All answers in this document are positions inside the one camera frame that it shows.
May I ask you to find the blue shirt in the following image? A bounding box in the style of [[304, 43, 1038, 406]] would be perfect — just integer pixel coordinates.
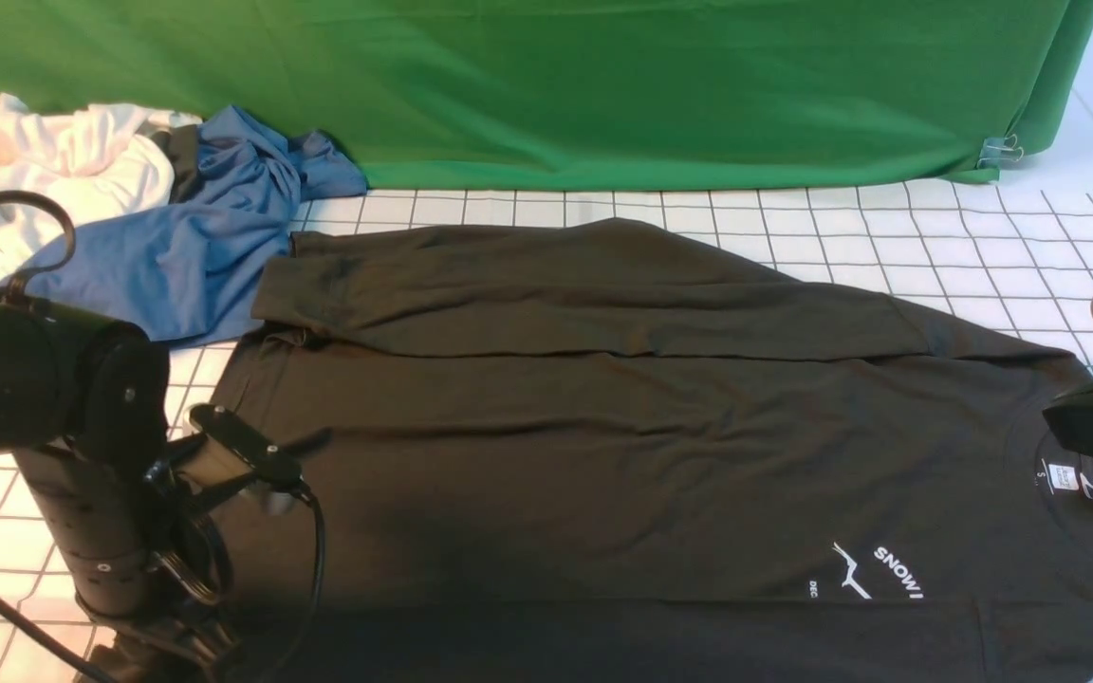
[[26, 105, 368, 346]]

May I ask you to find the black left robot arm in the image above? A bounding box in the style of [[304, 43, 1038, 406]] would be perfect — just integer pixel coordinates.
[[0, 301, 237, 682]]

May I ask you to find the dark gray long-sleeve shirt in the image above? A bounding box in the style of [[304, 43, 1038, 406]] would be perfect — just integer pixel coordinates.
[[213, 219, 1093, 682]]

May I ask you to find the green backdrop cloth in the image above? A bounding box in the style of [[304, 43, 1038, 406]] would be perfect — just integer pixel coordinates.
[[0, 1, 1093, 191]]

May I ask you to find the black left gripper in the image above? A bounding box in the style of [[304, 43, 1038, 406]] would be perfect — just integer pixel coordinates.
[[77, 531, 239, 682]]

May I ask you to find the white crumpled shirt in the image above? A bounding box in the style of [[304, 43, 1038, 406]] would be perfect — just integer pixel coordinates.
[[0, 92, 200, 281]]

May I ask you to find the metal binder clip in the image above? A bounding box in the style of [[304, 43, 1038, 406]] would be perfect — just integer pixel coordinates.
[[975, 134, 1027, 170]]

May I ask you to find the white grid tablecloth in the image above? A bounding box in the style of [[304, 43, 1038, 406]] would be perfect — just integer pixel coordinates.
[[0, 180, 1093, 683]]

